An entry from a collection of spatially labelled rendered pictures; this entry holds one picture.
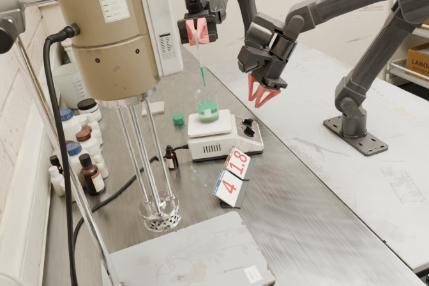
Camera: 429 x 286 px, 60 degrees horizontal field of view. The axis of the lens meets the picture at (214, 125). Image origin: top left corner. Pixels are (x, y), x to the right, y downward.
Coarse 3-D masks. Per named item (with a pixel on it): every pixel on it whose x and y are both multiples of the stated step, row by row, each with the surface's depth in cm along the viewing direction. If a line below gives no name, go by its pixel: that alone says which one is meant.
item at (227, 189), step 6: (228, 174) 89; (222, 180) 87; (228, 180) 88; (234, 180) 89; (222, 186) 86; (228, 186) 87; (234, 186) 88; (216, 192) 83; (222, 192) 84; (228, 192) 85; (234, 192) 86; (228, 198) 84
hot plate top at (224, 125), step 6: (192, 114) 107; (222, 114) 104; (228, 114) 104; (192, 120) 104; (198, 120) 103; (222, 120) 101; (228, 120) 101; (192, 126) 101; (198, 126) 100; (204, 126) 100; (210, 126) 99; (216, 126) 99; (222, 126) 98; (228, 126) 98; (192, 132) 98; (198, 132) 98; (204, 132) 97; (210, 132) 97; (216, 132) 97; (222, 132) 97; (228, 132) 97
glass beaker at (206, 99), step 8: (200, 96) 102; (208, 96) 103; (216, 96) 99; (200, 104) 98; (208, 104) 97; (216, 104) 99; (200, 112) 99; (208, 112) 99; (216, 112) 100; (200, 120) 101; (208, 120) 100; (216, 120) 101
